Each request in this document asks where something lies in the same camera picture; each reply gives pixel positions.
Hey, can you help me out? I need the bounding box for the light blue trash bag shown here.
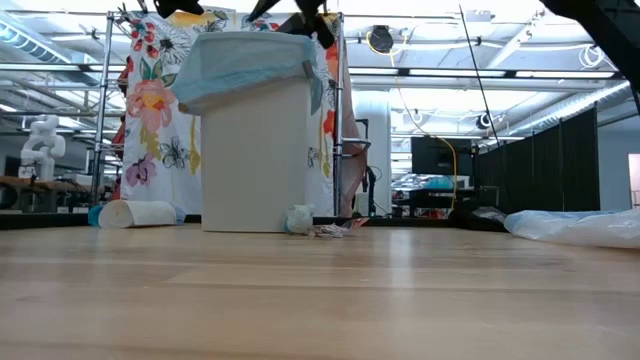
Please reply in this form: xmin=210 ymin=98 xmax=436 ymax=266
xmin=171 ymin=30 xmax=326 ymax=117

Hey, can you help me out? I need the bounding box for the white plastic trash bin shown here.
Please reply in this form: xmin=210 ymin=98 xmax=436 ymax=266
xmin=199 ymin=74 xmax=314 ymax=234

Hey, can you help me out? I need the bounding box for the small white paper ball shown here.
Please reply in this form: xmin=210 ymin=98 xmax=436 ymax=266
xmin=283 ymin=203 xmax=318 ymax=236

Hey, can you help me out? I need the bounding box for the white bag with blue hem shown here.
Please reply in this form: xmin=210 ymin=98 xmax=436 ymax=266
xmin=503 ymin=208 xmax=640 ymax=251

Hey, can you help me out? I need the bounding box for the black round lamp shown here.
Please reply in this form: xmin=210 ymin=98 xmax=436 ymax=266
xmin=368 ymin=25 xmax=396 ymax=56

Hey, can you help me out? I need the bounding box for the floral print curtain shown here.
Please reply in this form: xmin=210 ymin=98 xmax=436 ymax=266
xmin=119 ymin=9 xmax=369 ymax=217

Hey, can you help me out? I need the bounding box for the black monitor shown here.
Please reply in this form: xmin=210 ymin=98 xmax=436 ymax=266
xmin=410 ymin=137 xmax=474 ymax=177

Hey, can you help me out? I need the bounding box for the wooden workbench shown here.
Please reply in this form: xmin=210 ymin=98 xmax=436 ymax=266
xmin=0 ymin=175 xmax=104 ymax=215

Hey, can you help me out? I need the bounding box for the long thin black cable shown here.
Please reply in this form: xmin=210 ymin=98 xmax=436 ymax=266
xmin=457 ymin=4 xmax=502 ymax=149

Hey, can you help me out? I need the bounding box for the yellow cable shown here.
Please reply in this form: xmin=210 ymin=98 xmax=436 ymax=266
xmin=366 ymin=29 xmax=459 ymax=212

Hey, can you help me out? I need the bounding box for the black metal table frame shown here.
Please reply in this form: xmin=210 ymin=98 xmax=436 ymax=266
xmin=0 ymin=213 xmax=454 ymax=232

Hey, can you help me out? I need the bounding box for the black partition wall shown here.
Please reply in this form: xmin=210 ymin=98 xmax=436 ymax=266
xmin=473 ymin=104 xmax=601 ymax=215

